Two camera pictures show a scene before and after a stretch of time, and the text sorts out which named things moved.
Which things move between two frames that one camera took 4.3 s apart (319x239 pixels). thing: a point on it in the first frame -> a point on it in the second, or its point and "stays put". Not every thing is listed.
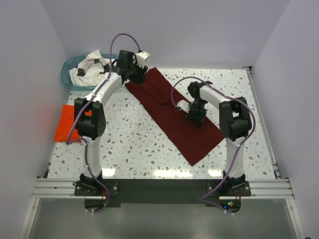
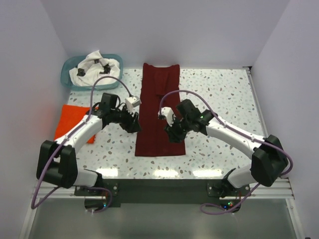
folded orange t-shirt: x=66 y=121 stays put
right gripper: x=196 y=115 -> x=176 y=129
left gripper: x=139 y=75 -> x=130 y=122
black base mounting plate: x=225 y=195 stays put
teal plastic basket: x=71 y=64 stays put
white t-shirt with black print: x=89 y=69 stays put
